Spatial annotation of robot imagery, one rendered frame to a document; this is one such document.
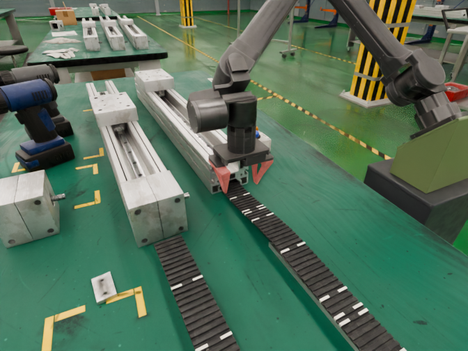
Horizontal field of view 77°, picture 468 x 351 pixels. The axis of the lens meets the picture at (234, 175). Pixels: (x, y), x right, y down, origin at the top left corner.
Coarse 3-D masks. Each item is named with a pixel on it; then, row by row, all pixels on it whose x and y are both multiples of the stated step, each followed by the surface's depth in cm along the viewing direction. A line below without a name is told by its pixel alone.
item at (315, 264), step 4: (312, 260) 48; (316, 260) 48; (320, 260) 48; (304, 264) 47; (308, 264) 47; (312, 264) 48; (316, 264) 48; (320, 264) 47; (324, 264) 47; (292, 268) 47; (296, 268) 47; (300, 268) 47; (304, 268) 47; (308, 268) 47; (312, 268) 47; (316, 268) 47; (320, 268) 47; (296, 272) 46; (300, 272) 46; (304, 272) 46; (308, 272) 46; (312, 272) 46; (300, 276) 46
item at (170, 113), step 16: (144, 96) 113; (176, 96) 103; (160, 112) 96; (176, 112) 98; (176, 128) 82; (176, 144) 87; (192, 144) 73; (208, 144) 78; (192, 160) 76; (208, 176) 67; (240, 176) 71
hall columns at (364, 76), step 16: (384, 0) 296; (400, 0) 289; (192, 16) 950; (384, 16) 300; (400, 16) 299; (400, 32) 310; (368, 64) 330; (352, 80) 357; (368, 80) 335; (368, 96) 340; (384, 96) 349
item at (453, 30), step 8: (456, 8) 270; (464, 8) 278; (448, 32) 258; (456, 32) 254; (464, 32) 249; (448, 40) 261; (464, 48) 293; (440, 56) 270; (464, 56) 295; (440, 64) 272; (456, 72) 305; (448, 88) 282; (456, 88) 281; (464, 88) 288; (448, 96) 275; (456, 96) 275; (464, 96) 283; (464, 104) 269
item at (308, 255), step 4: (304, 252) 49; (308, 252) 50; (312, 252) 50; (296, 256) 49; (300, 256) 49; (304, 256) 49; (308, 256) 49; (312, 256) 49; (316, 256) 49; (288, 260) 48; (292, 260) 48; (296, 260) 48; (300, 260) 48; (304, 260) 48; (308, 260) 48; (292, 264) 47; (296, 264) 47; (300, 264) 48
